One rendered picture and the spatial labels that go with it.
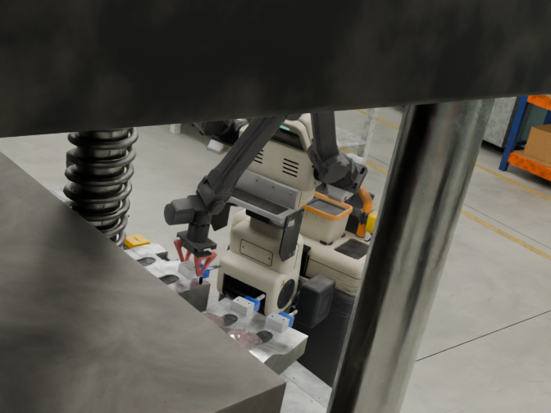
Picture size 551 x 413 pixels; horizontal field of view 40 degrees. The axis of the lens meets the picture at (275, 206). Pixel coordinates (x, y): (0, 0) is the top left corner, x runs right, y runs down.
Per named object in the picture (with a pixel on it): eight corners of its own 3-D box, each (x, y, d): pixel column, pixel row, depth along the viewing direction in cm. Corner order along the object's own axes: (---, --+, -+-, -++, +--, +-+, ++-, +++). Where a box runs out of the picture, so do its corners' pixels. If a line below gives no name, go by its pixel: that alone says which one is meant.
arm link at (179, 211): (227, 202, 195) (214, 177, 199) (188, 206, 189) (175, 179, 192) (210, 230, 203) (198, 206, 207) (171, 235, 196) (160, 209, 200)
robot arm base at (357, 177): (369, 169, 220) (333, 156, 225) (363, 157, 212) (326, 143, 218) (356, 194, 218) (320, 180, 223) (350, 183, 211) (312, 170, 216)
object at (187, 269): (213, 270, 219) (216, 253, 217) (224, 278, 216) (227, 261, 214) (176, 279, 210) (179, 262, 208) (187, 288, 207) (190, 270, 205)
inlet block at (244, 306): (253, 300, 215) (257, 283, 213) (269, 307, 213) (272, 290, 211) (229, 317, 204) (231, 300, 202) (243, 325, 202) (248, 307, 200)
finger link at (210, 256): (193, 282, 203) (199, 251, 200) (178, 270, 208) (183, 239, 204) (213, 277, 208) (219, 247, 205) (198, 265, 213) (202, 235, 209)
